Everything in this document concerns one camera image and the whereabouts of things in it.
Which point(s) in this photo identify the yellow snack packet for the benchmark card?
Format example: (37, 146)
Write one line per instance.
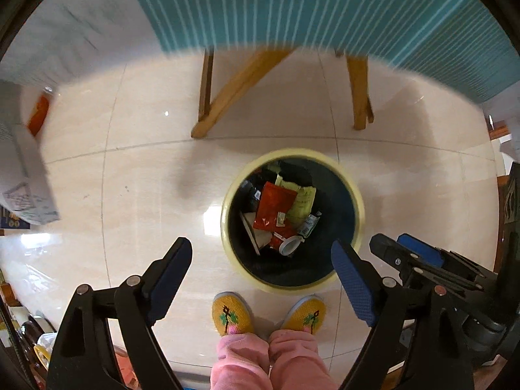
(284, 182)

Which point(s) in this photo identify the red snack packet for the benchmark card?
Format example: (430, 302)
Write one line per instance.
(272, 207)

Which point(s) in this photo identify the wooden table legs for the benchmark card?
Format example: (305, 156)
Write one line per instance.
(239, 89)

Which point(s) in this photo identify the pink fleece pants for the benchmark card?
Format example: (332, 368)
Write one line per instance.
(268, 361)

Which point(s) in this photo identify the cream rimmed round trash bin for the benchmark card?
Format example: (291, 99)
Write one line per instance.
(357, 195)

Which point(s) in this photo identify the white paper sheets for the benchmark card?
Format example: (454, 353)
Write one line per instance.
(73, 20)

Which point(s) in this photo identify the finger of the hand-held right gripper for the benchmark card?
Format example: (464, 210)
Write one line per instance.
(390, 252)
(422, 250)

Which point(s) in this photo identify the beige cardboard piece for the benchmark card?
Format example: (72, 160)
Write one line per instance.
(256, 235)

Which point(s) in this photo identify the lime green packet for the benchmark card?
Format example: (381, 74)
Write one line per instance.
(302, 205)

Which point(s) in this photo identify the white round cup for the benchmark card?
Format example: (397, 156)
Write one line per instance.
(290, 247)

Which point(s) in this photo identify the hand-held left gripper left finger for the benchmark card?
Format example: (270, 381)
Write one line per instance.
(170, 276)

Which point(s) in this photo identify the yellow knitted slipper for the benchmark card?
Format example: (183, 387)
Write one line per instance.
(232, 313)
(304, 315)

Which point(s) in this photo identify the white printed tube wrapper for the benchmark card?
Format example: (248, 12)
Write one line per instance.
(309, 224)

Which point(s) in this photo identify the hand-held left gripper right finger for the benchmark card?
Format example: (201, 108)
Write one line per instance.
(351, 284)

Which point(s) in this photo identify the orange bottle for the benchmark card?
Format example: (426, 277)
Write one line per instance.
(38, 113)

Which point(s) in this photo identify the teal striped tablecloth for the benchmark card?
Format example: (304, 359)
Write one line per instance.
(304, 8)

